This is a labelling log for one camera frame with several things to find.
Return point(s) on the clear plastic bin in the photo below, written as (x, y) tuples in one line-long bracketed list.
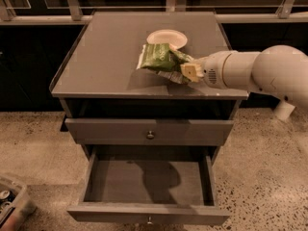
[(18, 206)]

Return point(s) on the grey open middle drawer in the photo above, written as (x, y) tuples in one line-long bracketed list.
[(169, 184)]

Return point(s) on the white bowl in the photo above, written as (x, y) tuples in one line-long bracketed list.
[(175, 38)]

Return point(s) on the grey drawer cabinet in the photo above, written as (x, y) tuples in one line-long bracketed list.
[(100, 79)]

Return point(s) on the green jalapeno chip bag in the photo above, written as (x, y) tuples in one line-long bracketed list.
[(164, 61)]

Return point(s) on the metal can in bin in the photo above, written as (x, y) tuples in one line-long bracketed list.
[(4, 195)]

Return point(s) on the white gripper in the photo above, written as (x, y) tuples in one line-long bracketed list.
[(212, 69)]

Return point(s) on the brass top drawer knob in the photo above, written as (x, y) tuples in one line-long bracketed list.
[(150, 135)]

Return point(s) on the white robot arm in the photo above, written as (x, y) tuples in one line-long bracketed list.
[(280, 71)]

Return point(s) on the white diagonal pole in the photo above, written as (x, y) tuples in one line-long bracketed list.
[(283, 110)]

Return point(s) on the metal railing frame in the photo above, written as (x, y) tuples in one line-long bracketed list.
[(44, 12)]

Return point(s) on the grey top drawer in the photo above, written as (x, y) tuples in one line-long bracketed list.
[(111, 131)]

